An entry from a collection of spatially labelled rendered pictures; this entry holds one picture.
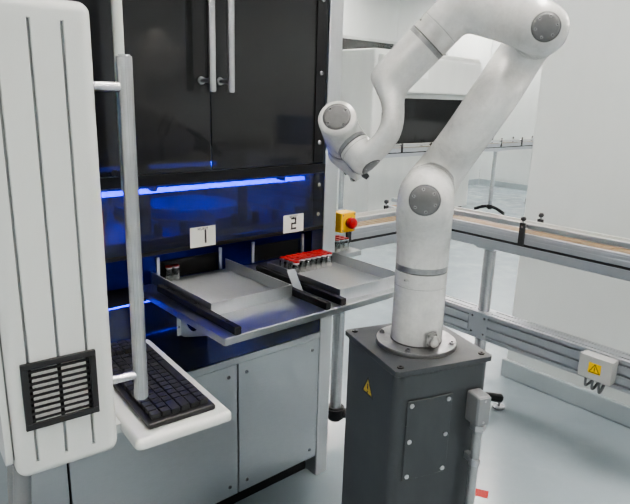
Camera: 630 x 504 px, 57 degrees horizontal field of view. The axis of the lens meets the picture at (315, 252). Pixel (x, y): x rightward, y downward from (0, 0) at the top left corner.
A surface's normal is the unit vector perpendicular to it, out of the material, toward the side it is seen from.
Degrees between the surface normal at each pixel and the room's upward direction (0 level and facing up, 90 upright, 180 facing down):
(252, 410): 90
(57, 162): 90
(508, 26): 85
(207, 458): 90
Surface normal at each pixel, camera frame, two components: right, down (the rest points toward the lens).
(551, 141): -0.76, 0.14
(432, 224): -0.10, 0.79
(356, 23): 0.66, 0.21
